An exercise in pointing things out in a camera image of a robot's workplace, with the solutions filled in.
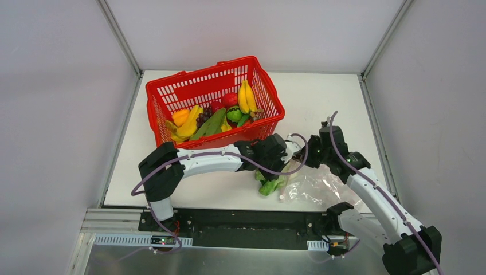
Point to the red apple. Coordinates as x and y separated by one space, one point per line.
230 99

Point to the orange bell pepper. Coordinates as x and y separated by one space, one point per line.
180 117

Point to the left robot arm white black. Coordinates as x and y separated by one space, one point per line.
163 169

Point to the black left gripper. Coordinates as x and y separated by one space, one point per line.
274 167

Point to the dark purple grape bunch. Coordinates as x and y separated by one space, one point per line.
204 116

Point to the small brown grape bunch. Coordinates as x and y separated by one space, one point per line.
256 115

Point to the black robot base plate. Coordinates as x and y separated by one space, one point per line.
245 229

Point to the green leafy vegetable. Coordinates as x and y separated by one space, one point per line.
210 127

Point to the clear zip top bag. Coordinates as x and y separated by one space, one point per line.
318 186

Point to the green lettuce head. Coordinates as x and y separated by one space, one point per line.
270 186

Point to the yellow banana bunch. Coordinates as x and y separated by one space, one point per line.
246 100

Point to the dark red fruit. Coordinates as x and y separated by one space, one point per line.
215 106

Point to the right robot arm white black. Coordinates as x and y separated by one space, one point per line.
404 244

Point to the yellow starfruit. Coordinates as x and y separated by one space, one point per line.
183 133

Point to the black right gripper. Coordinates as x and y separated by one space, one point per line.
310 157

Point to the green bell pepper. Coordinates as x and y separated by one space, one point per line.
234 114

